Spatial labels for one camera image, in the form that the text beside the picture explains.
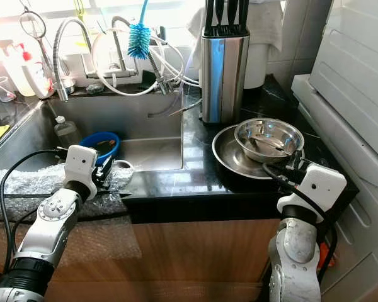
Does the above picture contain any clear plastic cup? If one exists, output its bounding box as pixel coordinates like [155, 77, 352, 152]
[0, 77, 16, 103]

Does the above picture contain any blue plastic bowl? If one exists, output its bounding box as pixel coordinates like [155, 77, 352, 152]
[79, 131, 120, 161]

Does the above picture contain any stainless steel sink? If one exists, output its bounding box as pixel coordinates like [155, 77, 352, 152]
[0, 94, 183, 174]

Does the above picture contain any white towel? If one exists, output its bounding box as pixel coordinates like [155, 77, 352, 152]
[186, 0, 284, 51]

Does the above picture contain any small steel cup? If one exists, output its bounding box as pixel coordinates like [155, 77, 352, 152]
[113, 159, 134, 171]

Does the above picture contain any stainless steel knife block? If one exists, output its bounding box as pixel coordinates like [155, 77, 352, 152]
[200, 25, 251, 123]

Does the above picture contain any long metal spoon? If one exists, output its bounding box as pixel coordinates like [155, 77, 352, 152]
[252, 137, 297, 156]

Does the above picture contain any blue bottle brush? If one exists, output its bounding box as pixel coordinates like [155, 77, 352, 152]
[127, 0, 153, 59]

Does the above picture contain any wooden cabinet front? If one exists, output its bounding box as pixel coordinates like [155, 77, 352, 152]
[0, 217, 278, 302]

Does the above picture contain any large stainless steel plate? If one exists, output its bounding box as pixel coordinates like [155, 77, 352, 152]
[212, 125, 303, 180]

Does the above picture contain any white coiled water hose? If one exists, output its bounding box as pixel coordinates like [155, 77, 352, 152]
[91, 28, 202, 96]

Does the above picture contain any small black box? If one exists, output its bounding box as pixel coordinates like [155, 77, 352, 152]
[154, 25, 168, 43]

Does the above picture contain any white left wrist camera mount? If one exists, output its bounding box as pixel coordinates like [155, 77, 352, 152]
[64, 145, 100, 188]

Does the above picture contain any pale pump bottle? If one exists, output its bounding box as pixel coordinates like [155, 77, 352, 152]
[0, 43, 29, 95]

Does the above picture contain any small steel dish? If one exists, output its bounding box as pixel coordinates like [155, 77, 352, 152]
[63, 79, 79, 94]

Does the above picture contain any large white appliance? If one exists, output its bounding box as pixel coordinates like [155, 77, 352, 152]
[291, 0, 378, 302]

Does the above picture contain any grey blue scrub pad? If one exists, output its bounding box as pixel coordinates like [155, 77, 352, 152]
[85, 83, 105, 95]

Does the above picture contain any stainless steel bowl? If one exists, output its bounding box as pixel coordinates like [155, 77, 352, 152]
[234, 118, 305, 164]

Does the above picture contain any clear bubble wrap sheet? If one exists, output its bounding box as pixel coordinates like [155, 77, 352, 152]
[0, 165, 142, 265]

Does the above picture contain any white soap bottle red pump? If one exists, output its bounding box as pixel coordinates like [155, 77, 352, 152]
[19, 43, 51, 98]

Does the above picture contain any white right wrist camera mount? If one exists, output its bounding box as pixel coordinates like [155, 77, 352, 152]
[277, 164, 348, 218]

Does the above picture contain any orange plastic item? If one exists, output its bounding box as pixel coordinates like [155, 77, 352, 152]
[315, 242, 331, 268]

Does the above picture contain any round metal mesh strainer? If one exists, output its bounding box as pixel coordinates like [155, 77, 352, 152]
[19, 8, 57, 79]

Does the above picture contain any dark green sponge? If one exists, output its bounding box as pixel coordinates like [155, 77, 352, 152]
[139, 69, 158, 89]

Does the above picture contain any steel tap with valve spout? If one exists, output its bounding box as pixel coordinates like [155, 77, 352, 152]
[85, 16, 180, 95]

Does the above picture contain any flexible steel gooseneck faucet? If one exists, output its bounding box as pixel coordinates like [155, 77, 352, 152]
[54, 18, 92, 101]

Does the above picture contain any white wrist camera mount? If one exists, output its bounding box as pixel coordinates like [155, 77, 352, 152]
[64, 145, 100, 188]
[277, 164, 348, 218]

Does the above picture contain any yellow green hanging tool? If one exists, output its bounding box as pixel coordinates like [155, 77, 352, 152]
[74, 0, 87, 20]

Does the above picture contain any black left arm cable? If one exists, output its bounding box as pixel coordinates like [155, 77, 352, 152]
[0, 148, 71, 271]

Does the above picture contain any clear dish liquid bottle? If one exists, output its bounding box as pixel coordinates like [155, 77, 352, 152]
[52, 115, 83, 148]

